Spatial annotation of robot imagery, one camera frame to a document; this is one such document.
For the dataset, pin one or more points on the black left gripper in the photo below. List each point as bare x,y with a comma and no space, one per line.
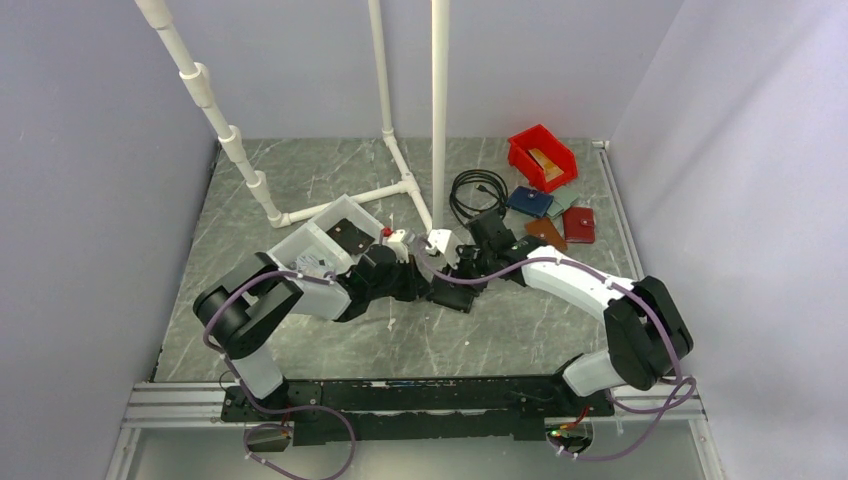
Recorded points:
417,286

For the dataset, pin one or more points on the white PVC pipe frame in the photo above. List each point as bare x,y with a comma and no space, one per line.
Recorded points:
311,69

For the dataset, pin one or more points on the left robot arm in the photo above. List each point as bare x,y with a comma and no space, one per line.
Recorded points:
244,307

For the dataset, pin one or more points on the red plastic bin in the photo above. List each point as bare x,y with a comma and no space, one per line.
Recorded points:
540,137

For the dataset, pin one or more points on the blue leather card holder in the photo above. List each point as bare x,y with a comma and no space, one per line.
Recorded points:
529,201

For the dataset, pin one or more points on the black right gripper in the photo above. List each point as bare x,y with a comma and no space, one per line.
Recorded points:
462,252

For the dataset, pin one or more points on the gold card in bin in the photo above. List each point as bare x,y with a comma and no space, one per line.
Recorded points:
550,169

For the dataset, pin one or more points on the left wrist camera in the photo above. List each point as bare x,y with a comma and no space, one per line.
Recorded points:
399,241

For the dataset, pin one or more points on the mint green card holder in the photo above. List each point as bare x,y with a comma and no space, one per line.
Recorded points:
563,198

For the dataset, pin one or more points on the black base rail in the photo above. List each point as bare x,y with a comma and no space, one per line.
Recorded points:
520,407

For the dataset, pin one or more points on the black leather card holder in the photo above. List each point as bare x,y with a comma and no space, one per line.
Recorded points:
452,296

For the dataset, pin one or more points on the cards in tray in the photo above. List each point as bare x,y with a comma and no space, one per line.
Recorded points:
314,264

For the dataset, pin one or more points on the white plastic divided tray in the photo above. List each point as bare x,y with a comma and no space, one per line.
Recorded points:
312,234

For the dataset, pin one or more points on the brown leather card holder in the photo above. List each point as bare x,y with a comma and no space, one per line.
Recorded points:
544,229

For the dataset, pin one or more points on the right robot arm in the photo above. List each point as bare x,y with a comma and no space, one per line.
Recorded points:
645,333

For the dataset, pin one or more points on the red leather card holder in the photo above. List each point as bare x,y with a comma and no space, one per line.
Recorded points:
579,225

